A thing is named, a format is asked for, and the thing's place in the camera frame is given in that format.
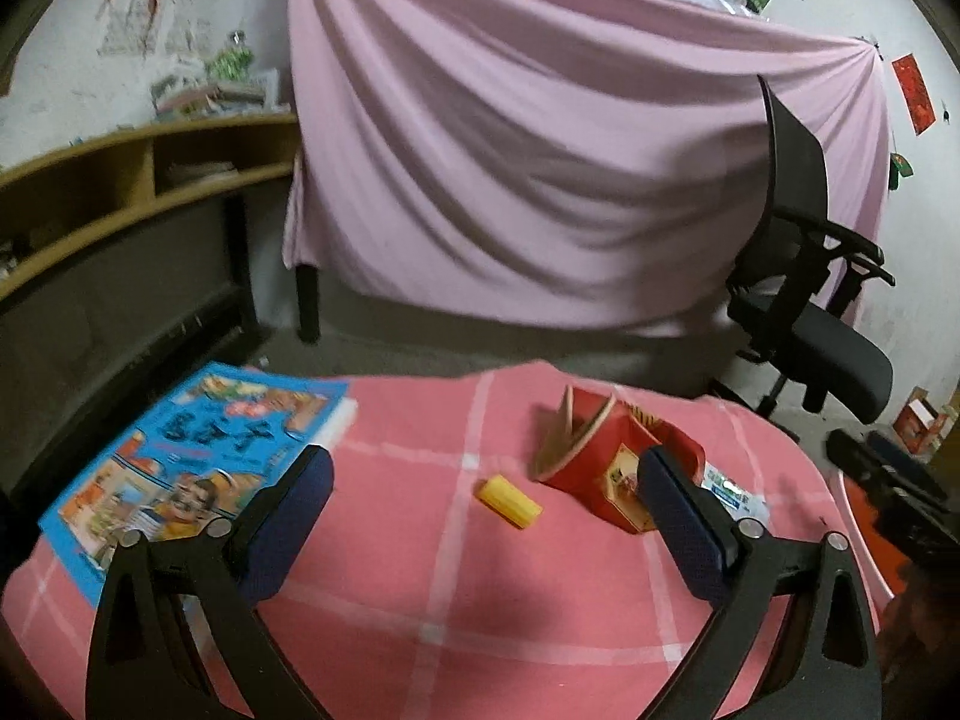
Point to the stack of books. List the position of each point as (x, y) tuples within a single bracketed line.
[(217, 94)]

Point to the green hat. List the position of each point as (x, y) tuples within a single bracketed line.
[(898, 169)]

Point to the thin paper stack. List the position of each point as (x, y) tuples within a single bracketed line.
[(199, 171)]

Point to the small black wall hook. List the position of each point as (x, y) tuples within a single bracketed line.
[(945, 112)]

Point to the black office chair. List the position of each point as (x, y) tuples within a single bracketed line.
[(817, 345)]

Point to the wooden shelf desk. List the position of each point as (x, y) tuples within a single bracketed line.
[(112, 300)]

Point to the pink checked blanket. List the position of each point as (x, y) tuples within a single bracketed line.
[(465, 600)]

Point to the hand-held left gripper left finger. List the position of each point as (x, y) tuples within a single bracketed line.
[(289, 517)]

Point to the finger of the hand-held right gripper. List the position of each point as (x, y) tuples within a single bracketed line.
[(855, 457), (911, 465)]

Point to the red plastic bin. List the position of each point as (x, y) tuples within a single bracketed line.
[(866, 532)]

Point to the pink hanging sheet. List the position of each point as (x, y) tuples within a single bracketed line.
[(525, 127)]

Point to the red paper carton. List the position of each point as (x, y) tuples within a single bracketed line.
[(592, 457)]

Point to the red paper wall poster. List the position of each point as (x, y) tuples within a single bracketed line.
[(913, 94)]

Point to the white green printed wrapper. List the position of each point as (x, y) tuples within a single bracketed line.
[(731, 491)]

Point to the glass candy jar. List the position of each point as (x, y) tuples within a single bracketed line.
[(231, 60)]

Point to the yellow plastic cylinder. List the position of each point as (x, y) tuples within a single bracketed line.
[(510, 502)]

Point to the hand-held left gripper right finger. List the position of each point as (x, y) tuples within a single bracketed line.
[(686, 525)]

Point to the red white cardboard box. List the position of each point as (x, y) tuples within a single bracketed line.
[(916, 424)]

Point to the blue picture book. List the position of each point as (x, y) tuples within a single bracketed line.
[(187, 450)]

